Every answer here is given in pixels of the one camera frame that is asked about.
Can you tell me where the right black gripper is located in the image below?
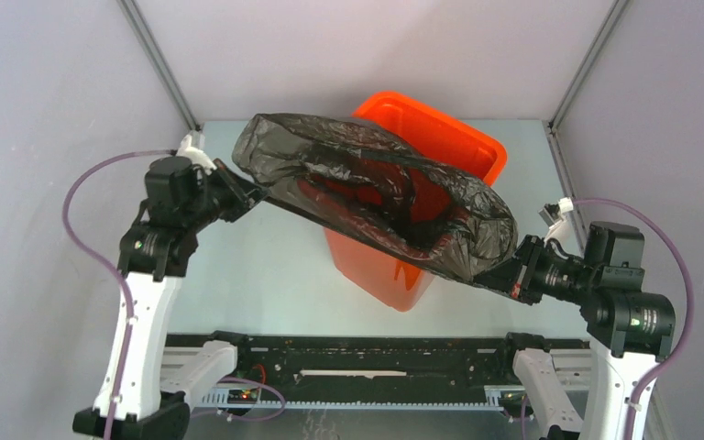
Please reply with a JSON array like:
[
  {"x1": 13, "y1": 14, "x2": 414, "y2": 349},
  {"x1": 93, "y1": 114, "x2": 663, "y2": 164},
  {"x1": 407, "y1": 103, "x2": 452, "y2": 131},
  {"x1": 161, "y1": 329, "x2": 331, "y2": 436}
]
[{"x1": 471, "y1": 231, "x2": 599, "y2": 303}]

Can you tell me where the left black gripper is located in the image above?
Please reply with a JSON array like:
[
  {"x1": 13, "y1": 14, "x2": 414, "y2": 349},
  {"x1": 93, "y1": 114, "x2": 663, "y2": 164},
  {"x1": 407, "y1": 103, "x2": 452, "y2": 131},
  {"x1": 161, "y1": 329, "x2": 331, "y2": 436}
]
[{"x1": 183, "y1": 157, "x2": 270, "y2": 230}]

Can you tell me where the black plastic trash bag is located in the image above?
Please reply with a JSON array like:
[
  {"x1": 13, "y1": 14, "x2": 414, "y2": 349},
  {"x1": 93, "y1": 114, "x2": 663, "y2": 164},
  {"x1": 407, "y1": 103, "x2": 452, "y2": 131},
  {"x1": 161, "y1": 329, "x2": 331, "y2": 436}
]
[{"x1": 232, "y1": 113, "x2": 519, "y2": 283}]

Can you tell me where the orange plastic trash bin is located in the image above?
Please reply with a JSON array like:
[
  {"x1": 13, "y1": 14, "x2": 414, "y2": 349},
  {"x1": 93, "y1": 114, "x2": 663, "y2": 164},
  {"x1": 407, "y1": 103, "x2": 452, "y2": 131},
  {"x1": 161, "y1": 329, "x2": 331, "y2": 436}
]
[{"x1": 323, "y1": 89, "x2": 509, "y2": 314}]

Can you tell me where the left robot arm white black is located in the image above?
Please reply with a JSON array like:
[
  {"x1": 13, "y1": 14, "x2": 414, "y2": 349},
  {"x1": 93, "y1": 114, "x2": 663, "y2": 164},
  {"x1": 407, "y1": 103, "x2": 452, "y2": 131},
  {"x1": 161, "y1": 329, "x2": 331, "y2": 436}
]
[{"x1": 72, "y1": 154, "x2": 266, "y2": 439}]

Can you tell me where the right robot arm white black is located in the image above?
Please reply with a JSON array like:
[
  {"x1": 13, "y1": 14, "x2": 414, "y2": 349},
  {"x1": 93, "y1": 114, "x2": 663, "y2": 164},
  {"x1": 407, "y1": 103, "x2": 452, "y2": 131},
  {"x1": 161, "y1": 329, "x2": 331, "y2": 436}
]
[{"x1": 496, "y1": 222, "x2": 676, "y2": 439}]

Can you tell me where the right small circuit board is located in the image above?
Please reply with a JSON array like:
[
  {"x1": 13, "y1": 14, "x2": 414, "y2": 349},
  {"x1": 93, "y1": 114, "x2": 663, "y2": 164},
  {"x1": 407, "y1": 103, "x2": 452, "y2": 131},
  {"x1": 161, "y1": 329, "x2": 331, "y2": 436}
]
[{"x1": 499, "y1": 390, "x2": 534, "y2": 420}]

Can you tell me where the small circuit board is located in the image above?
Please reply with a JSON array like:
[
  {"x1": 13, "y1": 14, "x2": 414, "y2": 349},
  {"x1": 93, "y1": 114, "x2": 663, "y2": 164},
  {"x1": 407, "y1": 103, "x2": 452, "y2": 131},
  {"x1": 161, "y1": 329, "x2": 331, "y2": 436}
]
[
  {"x1": 225, "y1": 388, "x2": 260, "y2": 405},
  {"x1": 499, "y1": 390, "x2": 534, "y2": 420}
]

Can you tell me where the left metal corner strip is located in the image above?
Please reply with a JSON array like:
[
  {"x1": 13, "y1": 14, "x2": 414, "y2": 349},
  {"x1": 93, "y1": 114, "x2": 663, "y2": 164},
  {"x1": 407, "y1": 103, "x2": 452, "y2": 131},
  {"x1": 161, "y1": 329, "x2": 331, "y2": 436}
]
[{"x1": 116, "y1": 0, "x2": 202, "y2": 131}]

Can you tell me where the metal corner strip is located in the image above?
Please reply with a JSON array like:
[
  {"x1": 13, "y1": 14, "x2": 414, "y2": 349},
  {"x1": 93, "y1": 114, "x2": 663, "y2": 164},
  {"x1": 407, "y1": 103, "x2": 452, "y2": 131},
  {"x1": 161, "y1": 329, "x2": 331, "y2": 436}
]
[
  {"x1": 116, "y1": 0, "x2": 202, "y2": 131},
  {"x1": 547, "y1": 0, "x2": 633, "y2": 133}
]

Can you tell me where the left small circuit board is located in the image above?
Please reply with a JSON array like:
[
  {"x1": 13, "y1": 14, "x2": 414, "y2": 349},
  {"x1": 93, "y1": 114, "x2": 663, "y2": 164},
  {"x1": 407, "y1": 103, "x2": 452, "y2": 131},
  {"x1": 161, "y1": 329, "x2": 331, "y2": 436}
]
[{"x1": 225, "y1": 388, "x2": 260, "y2": 405}]

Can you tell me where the right metal corner strip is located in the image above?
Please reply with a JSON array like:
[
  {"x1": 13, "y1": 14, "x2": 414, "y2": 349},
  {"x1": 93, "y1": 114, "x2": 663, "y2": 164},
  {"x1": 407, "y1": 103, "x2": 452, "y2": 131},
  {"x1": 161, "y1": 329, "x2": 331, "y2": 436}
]
[{"x1": 547, "y1": 0, "x2": 633, "y2": 133}]

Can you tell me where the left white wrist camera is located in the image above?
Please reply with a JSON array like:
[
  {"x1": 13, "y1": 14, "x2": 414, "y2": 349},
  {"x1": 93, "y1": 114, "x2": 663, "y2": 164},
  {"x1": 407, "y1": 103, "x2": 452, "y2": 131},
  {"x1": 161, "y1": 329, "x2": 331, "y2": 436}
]
[{"x1": 176, "y1": 130, "x2": 216, "y2": 176}]

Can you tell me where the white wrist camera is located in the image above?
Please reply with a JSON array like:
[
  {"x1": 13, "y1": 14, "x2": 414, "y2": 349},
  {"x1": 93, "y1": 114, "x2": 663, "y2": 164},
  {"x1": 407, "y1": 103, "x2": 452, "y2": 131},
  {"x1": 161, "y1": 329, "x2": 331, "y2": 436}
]
[
  {"x1": 176, "y1": 130, "x2": 216, "y2": 176},
  {"x1": 539, "y1": 197, "x2": 575, "y2": 245}
]

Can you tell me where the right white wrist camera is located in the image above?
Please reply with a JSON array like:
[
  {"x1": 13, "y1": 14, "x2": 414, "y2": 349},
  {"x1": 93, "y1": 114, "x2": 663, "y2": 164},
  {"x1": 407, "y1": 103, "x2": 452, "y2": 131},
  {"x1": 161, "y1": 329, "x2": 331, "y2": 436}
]
[{"x1": 539, "y1": 197, "x2": 575, "y2": 245}]

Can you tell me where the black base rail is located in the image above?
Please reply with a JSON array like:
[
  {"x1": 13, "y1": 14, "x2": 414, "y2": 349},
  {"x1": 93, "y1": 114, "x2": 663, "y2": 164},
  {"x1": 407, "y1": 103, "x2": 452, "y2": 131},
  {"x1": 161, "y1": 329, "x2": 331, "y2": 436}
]
[{"x1": 160, "y1": 331, "x2": 590, "y2": 411}]

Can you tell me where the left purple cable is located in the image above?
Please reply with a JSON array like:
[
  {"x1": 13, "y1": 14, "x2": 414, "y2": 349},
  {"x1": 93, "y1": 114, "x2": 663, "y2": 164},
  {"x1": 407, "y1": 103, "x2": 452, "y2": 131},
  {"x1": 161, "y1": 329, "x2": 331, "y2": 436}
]
[{"x1": 61, "y1": 148, "x2": 180, "y2": 440}]

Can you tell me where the purple cable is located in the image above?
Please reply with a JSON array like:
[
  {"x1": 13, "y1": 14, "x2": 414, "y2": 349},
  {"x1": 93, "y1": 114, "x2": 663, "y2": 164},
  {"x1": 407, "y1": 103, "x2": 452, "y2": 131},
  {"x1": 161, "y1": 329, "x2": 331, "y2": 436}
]
[
  {"x1": 61, "y1": 148, "x2": 180, "y2": 440},
  {"x1": 570, "y1": 197, "x2": 697, "y2": 440}
]

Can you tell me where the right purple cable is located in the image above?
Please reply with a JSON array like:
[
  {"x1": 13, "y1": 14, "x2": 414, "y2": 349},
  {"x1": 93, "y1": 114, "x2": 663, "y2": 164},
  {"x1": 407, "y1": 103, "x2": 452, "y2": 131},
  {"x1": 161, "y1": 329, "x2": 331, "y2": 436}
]
[{"x1": 570, "y1": 197, "x2": 697, "y2": 440}]

